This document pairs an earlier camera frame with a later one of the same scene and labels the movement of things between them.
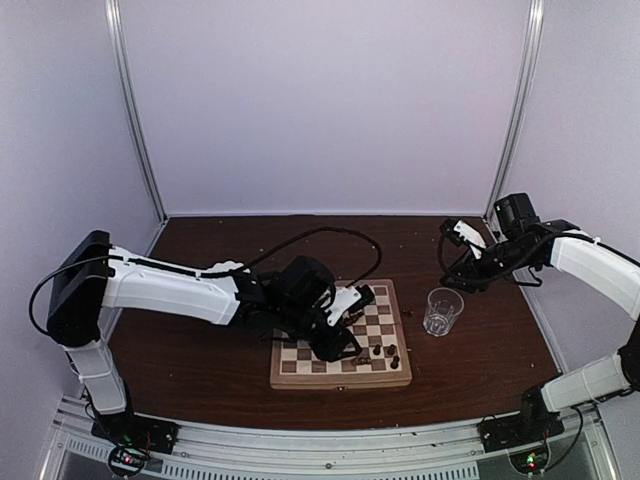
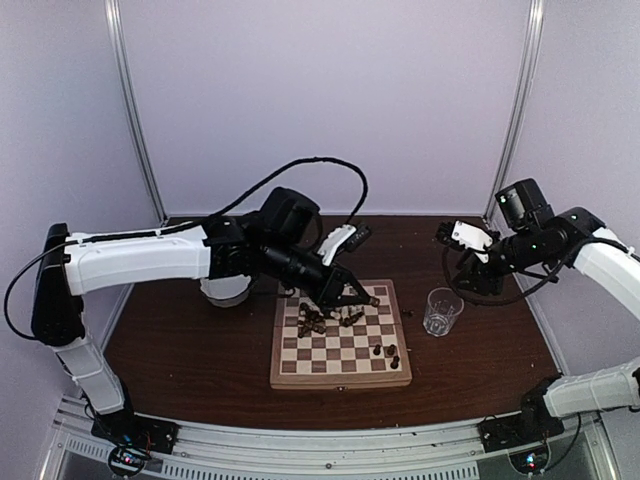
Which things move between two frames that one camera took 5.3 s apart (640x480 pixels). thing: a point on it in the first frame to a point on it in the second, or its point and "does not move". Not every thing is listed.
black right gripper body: (512, 257) does not move
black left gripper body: (296, 321) to (281, 264)
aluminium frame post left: (126, 97) does not move
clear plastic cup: (442, 309) does not move
